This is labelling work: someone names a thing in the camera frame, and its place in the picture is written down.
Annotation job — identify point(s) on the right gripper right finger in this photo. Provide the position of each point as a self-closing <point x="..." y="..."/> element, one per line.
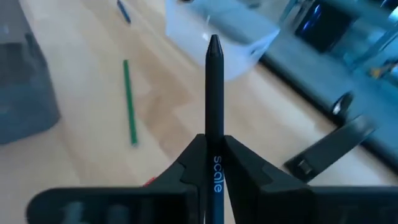
<point x="255" y="186"/>

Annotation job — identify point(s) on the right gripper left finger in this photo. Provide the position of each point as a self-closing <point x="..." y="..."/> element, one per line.
<point x="194" y="168"/>

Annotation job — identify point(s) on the dark red pencil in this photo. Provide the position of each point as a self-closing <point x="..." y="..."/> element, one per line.
<point x="150" y="182"/>

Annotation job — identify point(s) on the black pen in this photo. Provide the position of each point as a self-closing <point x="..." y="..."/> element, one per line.
<point x="214" y="93"/>

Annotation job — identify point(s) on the green pencil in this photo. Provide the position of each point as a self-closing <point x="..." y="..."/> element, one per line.
<point x="130" y="102"/>

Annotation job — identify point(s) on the blue crayon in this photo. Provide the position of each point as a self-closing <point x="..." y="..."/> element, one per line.
<point x="123" y="12"/>

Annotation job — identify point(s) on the black stapler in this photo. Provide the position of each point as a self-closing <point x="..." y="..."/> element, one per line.
<point x="326" y="149"/>

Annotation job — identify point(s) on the clear plastic bin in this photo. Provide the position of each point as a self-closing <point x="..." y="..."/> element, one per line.
<point x="192" y="37"/>

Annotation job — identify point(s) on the grey translucent bin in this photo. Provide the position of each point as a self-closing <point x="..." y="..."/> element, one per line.
<point x="25" y="93"/>

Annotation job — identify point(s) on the black aluminium table frame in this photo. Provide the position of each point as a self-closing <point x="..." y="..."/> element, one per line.
<point x="298" y="91"/>

